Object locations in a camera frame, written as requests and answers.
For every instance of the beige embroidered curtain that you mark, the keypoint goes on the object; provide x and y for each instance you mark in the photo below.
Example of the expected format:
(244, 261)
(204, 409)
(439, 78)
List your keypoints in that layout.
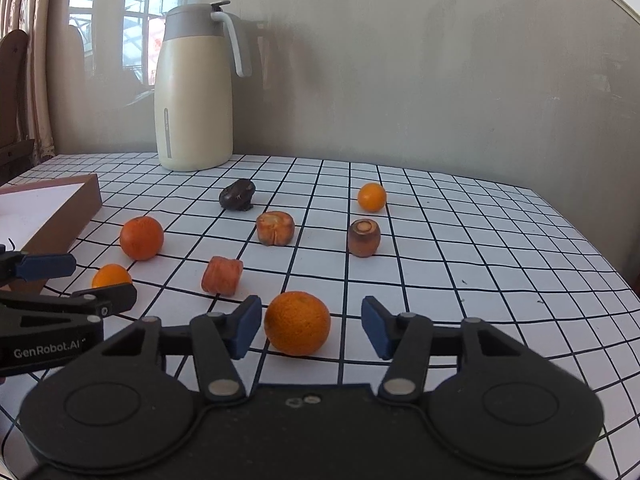
(40, 60)

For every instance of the dark brown shrivelled fruit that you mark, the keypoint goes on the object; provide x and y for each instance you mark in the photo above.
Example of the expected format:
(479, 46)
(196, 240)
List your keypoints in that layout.
(237, 195)

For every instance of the dark wooden sofa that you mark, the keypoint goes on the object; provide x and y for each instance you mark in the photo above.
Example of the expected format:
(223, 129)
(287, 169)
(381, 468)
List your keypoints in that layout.
(12, 70)

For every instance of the dark brown carrot piece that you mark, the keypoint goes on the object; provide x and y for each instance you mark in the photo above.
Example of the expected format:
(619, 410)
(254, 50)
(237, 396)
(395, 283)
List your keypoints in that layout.
(364, 239)

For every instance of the medium orange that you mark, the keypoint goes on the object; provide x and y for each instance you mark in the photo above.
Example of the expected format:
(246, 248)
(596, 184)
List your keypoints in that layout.
(141, 238)

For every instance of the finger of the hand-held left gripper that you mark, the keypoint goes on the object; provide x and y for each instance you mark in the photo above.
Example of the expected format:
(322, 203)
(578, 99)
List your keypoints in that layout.
(45, 265)
(115, 296)

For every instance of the tan carrot piece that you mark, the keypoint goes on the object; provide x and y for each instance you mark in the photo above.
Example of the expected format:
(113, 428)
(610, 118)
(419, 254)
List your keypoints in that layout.
(275, 230)

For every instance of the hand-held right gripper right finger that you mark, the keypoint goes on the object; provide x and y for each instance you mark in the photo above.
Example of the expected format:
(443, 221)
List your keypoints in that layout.
(376, 327)

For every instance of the white checked tablecloth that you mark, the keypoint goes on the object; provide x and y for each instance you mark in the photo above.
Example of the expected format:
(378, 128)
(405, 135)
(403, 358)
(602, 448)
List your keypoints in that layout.
(450, 260)

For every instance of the small orange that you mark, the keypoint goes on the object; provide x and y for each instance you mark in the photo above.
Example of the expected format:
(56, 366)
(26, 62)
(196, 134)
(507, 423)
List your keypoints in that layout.
(372, 197)
(111, 277)

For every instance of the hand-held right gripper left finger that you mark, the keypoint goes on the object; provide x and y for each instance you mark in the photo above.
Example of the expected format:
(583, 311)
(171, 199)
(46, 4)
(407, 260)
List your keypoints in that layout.
(247, 325)

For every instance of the brown cardboard box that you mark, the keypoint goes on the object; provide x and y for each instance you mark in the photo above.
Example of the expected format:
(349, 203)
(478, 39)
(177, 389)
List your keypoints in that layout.
(60, 220)

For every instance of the large orange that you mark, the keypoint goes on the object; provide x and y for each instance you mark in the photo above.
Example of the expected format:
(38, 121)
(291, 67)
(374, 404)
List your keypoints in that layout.
(297, 322)

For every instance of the pale orange carrot piece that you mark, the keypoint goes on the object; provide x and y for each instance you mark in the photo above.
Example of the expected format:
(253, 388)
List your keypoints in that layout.
(222, 276)

